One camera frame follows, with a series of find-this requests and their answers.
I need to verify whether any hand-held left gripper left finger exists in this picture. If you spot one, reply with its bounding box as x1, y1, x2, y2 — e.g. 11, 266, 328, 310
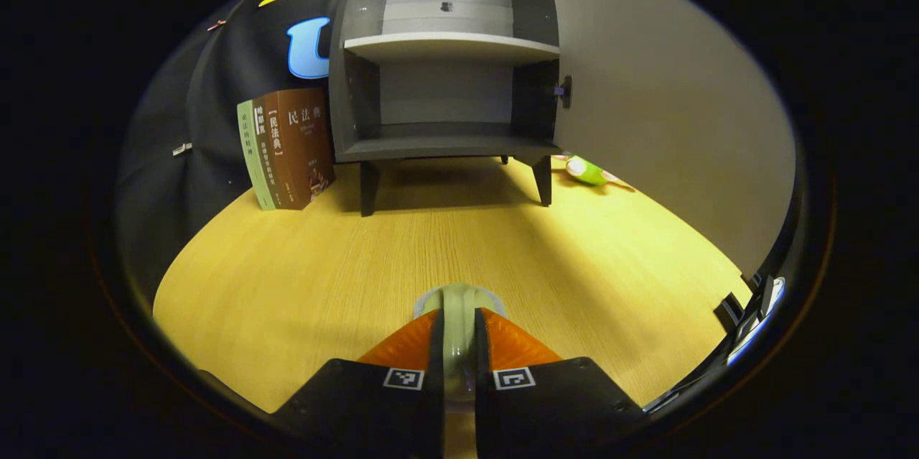
269, 308, 447, 459

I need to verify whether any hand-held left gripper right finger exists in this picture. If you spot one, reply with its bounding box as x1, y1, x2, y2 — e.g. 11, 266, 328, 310
474, 307, 647, 459

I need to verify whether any beige cabinet door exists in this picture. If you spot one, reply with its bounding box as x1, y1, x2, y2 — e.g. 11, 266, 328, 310
535, 0, 798, 280

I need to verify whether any grey cabinet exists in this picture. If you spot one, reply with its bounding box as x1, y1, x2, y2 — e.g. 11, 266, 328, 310
328, 0, 573, 218

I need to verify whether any green toy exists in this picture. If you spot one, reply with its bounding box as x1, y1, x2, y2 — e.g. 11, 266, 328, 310
553, 154, 636, 193

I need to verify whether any brown book with white patch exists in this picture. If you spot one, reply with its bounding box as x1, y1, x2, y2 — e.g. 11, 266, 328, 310
253, 91, 308, 210

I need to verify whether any light green book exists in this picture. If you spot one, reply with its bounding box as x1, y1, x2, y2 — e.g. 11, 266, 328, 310
237, 99, 277, 212

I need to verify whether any black backdrop cloth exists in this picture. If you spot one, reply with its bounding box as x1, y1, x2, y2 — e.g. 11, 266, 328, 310
115, 0, 374, 302

